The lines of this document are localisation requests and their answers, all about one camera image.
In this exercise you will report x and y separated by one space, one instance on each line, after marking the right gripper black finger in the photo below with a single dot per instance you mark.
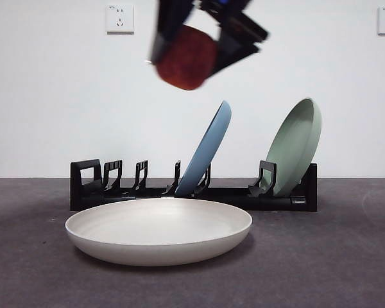
170 19
232 51

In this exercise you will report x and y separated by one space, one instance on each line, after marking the red apple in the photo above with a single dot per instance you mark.
186 61

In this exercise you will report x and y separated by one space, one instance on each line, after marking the cream pale yellow plate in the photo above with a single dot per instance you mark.
147 250

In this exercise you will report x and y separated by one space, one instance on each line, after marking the blue plate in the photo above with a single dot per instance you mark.
205 150

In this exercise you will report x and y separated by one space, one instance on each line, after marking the green plate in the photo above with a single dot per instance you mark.
292 144

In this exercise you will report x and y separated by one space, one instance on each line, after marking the black plate rack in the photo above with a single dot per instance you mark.
276 202

